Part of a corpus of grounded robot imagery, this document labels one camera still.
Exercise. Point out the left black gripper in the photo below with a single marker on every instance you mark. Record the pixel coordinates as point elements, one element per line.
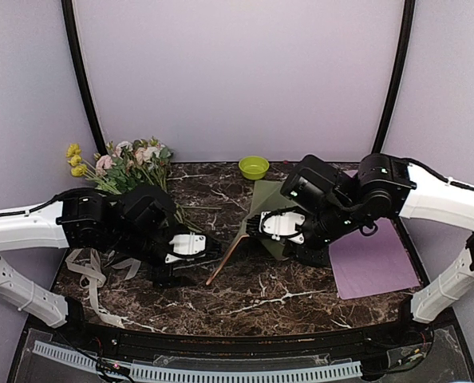
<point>165,278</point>

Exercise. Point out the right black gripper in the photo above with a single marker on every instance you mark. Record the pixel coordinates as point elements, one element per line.
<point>300,254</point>

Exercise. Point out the peach and green wrapping paper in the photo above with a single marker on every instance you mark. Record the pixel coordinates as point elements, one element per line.
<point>266,197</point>

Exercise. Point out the yellow fake flower stem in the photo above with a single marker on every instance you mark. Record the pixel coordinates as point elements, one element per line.
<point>77,165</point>

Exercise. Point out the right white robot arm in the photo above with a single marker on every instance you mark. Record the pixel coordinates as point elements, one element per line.
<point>389,187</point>

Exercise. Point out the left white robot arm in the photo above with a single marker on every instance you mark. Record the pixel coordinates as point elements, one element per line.
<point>75,219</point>

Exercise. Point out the pink fake flower bunch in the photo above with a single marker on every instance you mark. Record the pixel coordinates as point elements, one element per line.
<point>130,164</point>

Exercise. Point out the green plastic bowl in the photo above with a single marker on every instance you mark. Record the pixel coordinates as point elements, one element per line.
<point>253,167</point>

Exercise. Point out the cream ribbon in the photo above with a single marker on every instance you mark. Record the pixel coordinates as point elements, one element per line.
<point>92,279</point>

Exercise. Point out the purple wrapping paper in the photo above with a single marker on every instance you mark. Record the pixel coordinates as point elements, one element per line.
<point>366,266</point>

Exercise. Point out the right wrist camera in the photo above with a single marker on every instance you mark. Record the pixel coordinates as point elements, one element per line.
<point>282,225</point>

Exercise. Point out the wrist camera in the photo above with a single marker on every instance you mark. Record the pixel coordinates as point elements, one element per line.
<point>185,246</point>
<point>282,225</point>

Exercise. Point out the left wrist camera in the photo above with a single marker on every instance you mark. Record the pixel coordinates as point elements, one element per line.
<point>185,246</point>

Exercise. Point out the white slotted cable duct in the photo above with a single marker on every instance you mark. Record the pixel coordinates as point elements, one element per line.
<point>187,369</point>

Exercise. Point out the black front rail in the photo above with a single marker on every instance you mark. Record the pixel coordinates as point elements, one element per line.
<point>356,330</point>

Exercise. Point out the right black frame post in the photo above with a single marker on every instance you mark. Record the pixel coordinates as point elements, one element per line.
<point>396,75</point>

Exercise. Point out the black frame post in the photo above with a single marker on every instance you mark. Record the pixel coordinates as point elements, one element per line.
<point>67,7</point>
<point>396,75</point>

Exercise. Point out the left black frame post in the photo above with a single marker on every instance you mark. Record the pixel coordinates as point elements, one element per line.
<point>67,7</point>

